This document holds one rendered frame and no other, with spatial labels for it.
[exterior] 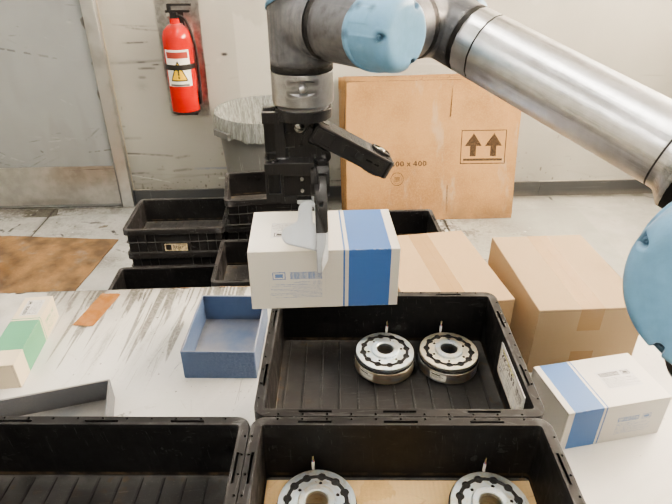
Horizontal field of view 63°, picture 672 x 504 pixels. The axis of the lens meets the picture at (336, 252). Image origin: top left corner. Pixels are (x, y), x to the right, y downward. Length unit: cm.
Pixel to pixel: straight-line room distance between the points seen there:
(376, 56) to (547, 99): 17
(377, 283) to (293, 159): 20
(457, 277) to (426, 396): 34
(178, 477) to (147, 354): 47
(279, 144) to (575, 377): 70
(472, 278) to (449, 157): 219
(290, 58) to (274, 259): 25
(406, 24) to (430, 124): 273
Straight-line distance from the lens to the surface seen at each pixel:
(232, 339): 127
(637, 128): 57
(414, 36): 59
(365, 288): 75
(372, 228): 77
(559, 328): 119
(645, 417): 116
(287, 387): 96
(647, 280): 43
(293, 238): 70
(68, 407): 121
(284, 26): 65
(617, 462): 113
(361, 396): 94
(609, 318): 122
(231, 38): 332
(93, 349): 134
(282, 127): 69
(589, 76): 60
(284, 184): 71
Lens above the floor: 149
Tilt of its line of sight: 30 degrees down
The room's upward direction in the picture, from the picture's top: straight up
